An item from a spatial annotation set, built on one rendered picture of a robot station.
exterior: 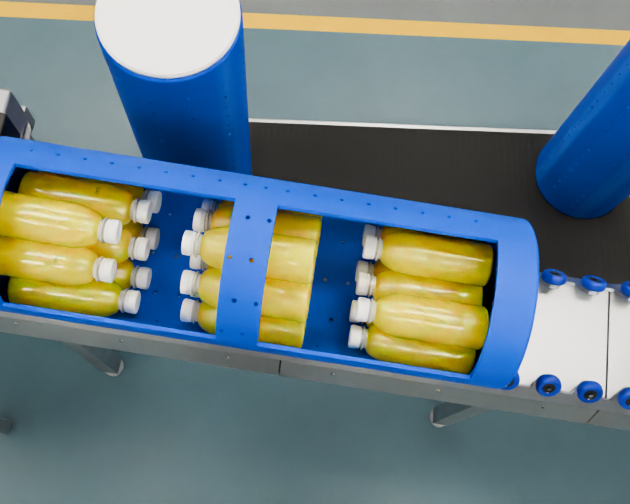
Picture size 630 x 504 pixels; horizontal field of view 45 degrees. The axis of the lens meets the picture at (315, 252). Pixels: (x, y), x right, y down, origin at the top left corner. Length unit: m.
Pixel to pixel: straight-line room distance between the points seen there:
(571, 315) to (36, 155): 0.99
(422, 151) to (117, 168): 1.38
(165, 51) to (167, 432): 1.21
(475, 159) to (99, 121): 1.23
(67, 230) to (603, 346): 0.98
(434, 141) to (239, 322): 1.41
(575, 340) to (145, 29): 1.00
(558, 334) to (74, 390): 1.45
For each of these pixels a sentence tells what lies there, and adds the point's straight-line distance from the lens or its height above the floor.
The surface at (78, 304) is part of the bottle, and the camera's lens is 1.31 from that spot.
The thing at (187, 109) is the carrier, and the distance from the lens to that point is 1.59.
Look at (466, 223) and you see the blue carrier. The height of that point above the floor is 1.21.
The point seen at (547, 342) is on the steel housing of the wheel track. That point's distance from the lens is 1.50.
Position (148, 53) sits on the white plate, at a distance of 1.52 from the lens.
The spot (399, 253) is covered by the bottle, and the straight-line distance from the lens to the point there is 1.24.
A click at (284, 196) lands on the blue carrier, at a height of 1.21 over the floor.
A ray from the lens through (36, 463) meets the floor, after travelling 2.41.
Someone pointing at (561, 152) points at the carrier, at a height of 0.37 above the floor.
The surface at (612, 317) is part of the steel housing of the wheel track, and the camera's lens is 1.56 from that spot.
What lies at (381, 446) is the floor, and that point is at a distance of 2.34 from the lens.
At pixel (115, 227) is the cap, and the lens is 1.22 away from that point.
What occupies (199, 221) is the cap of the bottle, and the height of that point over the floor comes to 1.13.
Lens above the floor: 2.31
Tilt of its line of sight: 72 degrees down
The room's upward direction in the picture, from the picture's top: 11 degrees clockwise
